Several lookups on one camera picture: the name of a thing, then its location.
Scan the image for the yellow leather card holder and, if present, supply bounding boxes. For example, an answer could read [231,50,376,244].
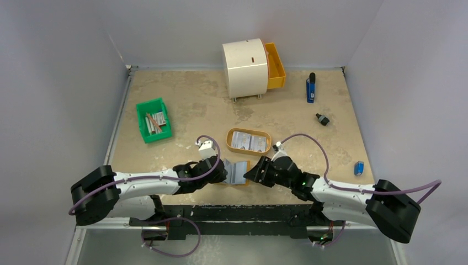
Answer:
[219,159,251,186]

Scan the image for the white patterned credit card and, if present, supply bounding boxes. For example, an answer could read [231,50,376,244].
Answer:
[231,131,251,150]

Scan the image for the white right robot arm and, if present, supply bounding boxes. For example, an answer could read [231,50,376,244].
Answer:
[244,156,421,243]

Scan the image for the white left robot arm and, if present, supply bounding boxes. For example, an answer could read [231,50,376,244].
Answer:
[68,155,227,226]

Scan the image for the card pack in bin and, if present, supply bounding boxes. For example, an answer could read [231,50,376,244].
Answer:
[152,112,167,126]

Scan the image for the tan oval tray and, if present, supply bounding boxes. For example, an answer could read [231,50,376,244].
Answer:
[225,128,273,156]

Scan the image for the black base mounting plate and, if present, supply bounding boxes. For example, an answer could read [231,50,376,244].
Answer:
[129,204,342,241]

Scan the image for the green plastic bin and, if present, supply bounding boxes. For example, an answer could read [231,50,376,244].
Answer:
[136,98,173,144]

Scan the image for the small black knob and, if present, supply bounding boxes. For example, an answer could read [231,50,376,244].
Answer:
[316,113,330,126]

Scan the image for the pens in green bin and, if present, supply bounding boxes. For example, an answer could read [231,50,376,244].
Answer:
[146,113,162,134]

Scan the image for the small blue box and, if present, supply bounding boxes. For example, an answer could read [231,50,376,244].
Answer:
[354,161,364,176]

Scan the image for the blue black marker tool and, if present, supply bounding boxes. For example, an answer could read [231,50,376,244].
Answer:
[306,72,316,103]

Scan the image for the yellow open drawer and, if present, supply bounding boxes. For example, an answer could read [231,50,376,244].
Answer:
[264,43,286,90]

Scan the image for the cream round drawer cabinet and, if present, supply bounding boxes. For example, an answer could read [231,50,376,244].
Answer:
[222,38,269,102]

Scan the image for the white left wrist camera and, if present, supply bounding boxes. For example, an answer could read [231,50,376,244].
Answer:
[198,140,216,160]

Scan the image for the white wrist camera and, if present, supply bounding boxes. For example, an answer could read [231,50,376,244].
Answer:
[272,141,287,156]
[198,140,216,160]

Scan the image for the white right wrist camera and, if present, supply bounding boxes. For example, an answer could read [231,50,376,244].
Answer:
[272,141,287,156]

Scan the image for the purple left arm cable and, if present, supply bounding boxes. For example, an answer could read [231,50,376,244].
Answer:
[68,135,222,216]

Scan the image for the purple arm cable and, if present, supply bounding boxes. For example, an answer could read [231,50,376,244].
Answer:
[68,135,222,216]
[278,133,442,205]

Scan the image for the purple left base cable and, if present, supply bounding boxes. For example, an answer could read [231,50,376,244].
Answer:
[140,214,202,258]

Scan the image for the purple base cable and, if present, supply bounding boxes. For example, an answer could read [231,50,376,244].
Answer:
[311,219,347,250]
[140,214,202,258]

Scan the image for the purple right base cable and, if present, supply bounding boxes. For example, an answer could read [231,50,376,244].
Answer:
[311,219,347,250]

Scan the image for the aluminium frame rail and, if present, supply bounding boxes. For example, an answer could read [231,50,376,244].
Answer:
[66,68,407,264]

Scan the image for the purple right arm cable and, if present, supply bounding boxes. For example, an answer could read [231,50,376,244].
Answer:
[278,133,442,205]

